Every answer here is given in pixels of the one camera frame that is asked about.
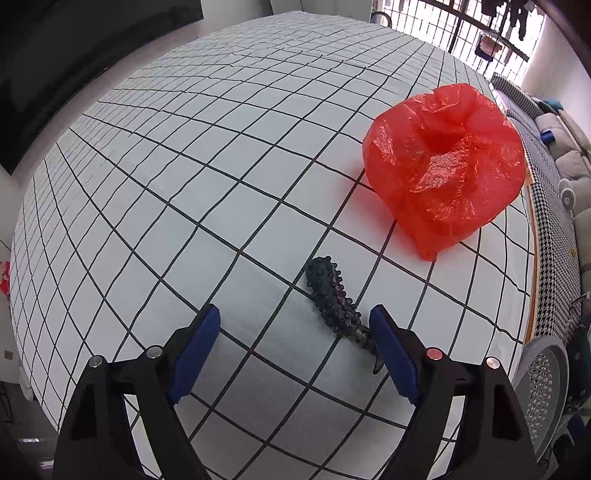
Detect red plastic bag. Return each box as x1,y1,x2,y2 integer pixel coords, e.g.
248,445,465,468
362,83,528,262

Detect black television screen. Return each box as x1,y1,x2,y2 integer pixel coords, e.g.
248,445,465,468
0,0,204,175

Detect white round device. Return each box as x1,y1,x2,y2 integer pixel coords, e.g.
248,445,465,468
558,179,580,210

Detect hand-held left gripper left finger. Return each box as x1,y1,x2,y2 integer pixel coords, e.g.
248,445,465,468
54,303,221,480

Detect hanging clothes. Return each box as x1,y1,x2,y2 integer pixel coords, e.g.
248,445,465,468
476,31,505,61

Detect grey perforated stool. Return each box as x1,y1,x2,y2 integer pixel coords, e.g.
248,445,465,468
512,335,570,455

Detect dark spiky rubber toy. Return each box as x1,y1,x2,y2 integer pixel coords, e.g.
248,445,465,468
305,257,385,376

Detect beige sofa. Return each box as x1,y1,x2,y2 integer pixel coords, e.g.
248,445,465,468
536,97,591,213

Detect window security grille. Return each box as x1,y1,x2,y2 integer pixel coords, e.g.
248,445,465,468
374,0,555,86

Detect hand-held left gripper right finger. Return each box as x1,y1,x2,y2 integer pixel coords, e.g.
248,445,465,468
368,304,539,480

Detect houndstooth sofa cover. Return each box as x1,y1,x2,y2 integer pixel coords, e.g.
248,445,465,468
489,74,583,344

